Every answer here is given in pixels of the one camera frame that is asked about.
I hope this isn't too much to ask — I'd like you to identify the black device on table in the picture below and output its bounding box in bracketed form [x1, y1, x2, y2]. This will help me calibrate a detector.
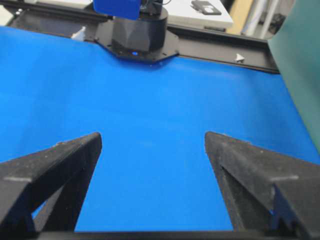
[191, 0, 222, 16]

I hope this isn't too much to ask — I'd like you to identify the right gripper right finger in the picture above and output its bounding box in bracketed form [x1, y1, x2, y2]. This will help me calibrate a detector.
[204, 131, 320, 240]

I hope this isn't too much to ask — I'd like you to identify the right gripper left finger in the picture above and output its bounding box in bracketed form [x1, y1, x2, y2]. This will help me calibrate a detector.
[0, 132, 102, 240]

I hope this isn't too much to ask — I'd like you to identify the green backdrop curtain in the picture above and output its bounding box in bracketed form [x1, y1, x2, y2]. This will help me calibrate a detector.
[268, 0, 320, 149]

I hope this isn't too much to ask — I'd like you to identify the blue block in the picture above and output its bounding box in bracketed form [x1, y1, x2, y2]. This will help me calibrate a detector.
[93, 0, 141, 20]

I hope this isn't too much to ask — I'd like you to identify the blue table cloth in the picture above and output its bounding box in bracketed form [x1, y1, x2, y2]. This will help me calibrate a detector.
[0, 27, 320, 232]

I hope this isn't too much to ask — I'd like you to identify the black aluminium frame rail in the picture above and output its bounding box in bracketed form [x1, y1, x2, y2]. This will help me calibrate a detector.
[0, 0, 279, 74]

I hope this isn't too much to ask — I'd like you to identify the left arm round base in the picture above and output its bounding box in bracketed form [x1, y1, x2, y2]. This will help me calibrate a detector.
[95, 8, 179, 63]

